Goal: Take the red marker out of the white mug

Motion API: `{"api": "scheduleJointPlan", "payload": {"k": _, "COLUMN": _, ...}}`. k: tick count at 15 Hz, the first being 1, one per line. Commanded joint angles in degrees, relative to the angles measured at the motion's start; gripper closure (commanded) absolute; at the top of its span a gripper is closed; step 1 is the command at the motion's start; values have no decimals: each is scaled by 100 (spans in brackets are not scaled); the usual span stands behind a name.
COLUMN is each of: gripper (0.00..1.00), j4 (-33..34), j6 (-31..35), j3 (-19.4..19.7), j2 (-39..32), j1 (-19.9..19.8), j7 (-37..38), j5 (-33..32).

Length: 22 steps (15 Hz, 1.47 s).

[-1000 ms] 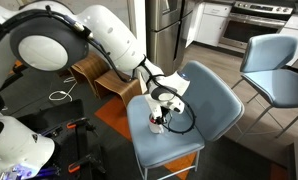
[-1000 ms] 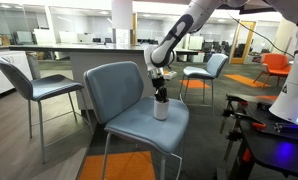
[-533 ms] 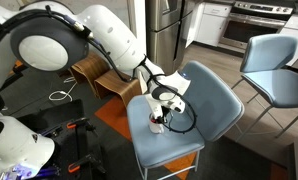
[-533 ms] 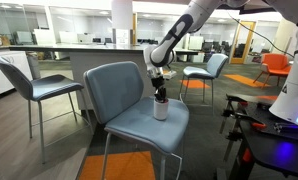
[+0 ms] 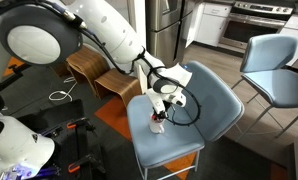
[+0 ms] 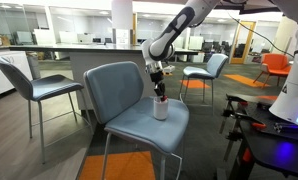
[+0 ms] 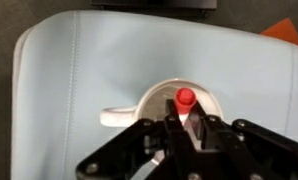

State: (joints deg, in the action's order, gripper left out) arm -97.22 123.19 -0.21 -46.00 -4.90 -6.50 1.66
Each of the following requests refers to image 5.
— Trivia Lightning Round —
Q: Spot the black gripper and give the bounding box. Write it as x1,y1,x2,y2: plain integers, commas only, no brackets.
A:
147,90,173,123

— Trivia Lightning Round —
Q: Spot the white ceramic mug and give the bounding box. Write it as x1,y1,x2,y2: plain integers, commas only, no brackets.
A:
148,118,166,135

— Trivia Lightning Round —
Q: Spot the blue padded chair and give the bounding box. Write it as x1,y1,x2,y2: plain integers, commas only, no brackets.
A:
126,59,246,180
231,33,298,139

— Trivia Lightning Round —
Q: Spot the bent walnut wood stool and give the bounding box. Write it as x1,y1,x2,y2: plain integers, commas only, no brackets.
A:
50,61,72,78
93,68,143,108
65,44,111,98

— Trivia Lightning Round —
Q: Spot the stainless steel refrigerator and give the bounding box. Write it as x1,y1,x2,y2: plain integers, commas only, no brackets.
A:
144,0,197,68

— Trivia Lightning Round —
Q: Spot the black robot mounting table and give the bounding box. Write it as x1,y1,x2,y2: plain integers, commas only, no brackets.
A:
15,98,107,180

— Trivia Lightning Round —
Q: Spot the white kitchen cabinet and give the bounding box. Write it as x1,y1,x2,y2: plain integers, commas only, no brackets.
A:
185,1,233,48
278,13,298,68

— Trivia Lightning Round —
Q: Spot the stainless steel oven range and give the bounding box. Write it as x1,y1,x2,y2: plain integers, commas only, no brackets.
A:
218,0,295,51

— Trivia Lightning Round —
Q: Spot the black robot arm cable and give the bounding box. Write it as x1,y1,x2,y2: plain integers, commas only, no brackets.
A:
0,0,203,128

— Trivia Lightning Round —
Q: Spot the black clamp orange handle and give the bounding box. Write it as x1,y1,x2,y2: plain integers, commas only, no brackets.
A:
67,153,107,174
66,116,97,132

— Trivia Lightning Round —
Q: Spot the white charging cable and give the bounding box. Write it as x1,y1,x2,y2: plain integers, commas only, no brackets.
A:
48,76,78,103

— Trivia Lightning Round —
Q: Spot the black camera stand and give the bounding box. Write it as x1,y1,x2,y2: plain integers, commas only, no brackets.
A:
0,62,33,92

